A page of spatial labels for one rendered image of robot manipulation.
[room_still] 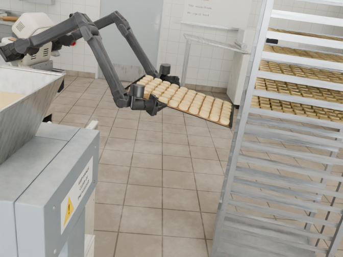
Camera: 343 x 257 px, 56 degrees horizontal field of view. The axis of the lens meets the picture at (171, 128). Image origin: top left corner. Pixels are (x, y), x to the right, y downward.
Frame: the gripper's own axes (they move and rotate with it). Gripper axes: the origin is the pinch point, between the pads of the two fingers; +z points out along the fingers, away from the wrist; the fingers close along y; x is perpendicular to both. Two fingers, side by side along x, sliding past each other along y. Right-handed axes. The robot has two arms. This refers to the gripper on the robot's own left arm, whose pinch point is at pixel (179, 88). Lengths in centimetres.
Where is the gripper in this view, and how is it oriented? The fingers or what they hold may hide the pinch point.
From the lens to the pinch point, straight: 205.1
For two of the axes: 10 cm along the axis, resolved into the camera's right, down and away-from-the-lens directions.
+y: -2.4, 8.9, 4.0
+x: -8.1, 0.4, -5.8
